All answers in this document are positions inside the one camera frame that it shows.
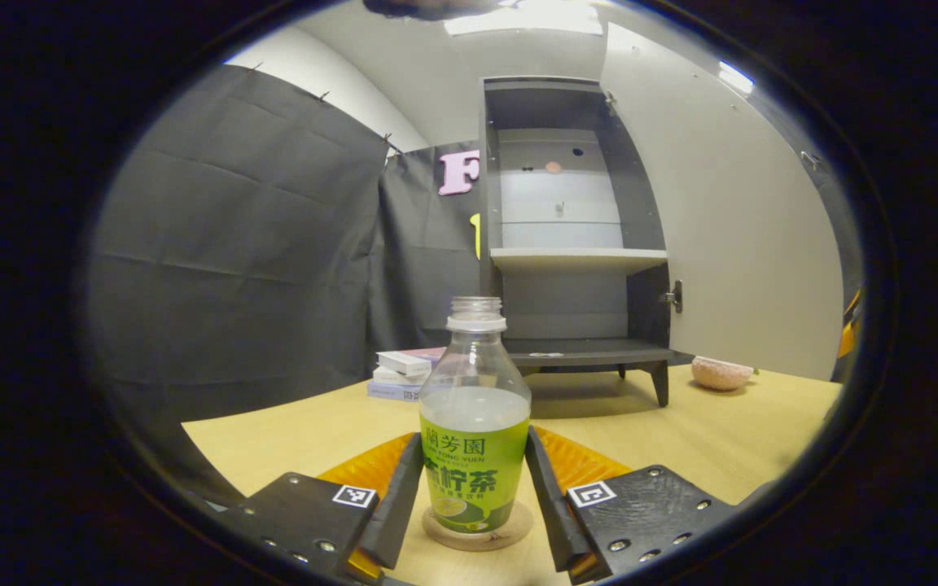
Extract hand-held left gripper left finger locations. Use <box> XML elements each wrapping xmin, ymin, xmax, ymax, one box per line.
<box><xmin>217</xmin><ymin>431</ymin><xmax>426</xmax><ymax>583</ymax></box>

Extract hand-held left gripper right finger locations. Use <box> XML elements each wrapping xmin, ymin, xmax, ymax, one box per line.
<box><xmin>524</xmin><ymin>425</ymin><xmax>737</xmax><ymax>584</ymax></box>

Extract round wooden coaster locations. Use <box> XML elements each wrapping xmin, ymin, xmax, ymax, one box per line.
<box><xmin>422</xmin><ymin>501</ymin><xmax>535</xmax><ymax>553</ymax></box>

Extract green label drink bottle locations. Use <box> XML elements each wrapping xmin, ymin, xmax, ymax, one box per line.
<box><xmin>419</xmin><ymin>296</ymin><xmax>533</xmax><ymax>535</ymax></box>

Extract grey cabinet door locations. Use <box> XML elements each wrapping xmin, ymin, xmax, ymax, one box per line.
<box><xmin>599</xmin><ymin>23</ymin><xmax>845</xmax><ymax>383</ymax></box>

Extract grey cabinet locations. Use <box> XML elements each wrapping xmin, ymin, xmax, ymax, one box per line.
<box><xmin>477</xmin><ymin>76</ymin><xmax>695</xmax><ymax>409</ymax></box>

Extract blue book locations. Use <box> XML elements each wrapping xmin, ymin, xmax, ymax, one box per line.
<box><xmin>366</xmin><ymin>380</ymin><xmax>423</xmax><ymax>403</ymax></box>

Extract pink round object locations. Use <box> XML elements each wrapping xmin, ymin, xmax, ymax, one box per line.
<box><xmin>690</xmin><ymin>355</ymin><xmax>760</xmax><ymax>392</ymax></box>

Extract ceiling light panel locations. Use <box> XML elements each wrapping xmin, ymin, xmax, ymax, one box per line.
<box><xmin>717</xmin><ymin>60</ymin><xmax>756</xmax><ymax>95</ymax></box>
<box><xmin>444</xmin><ymin>0</ymin><xmax>605</xmax><ymax>37</ymax></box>

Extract black backdrop cloth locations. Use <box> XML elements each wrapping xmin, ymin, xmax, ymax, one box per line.
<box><xmin>86</xmin><ymin>63</ymin><xmax>865</xmax><ymax>505</ymax></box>

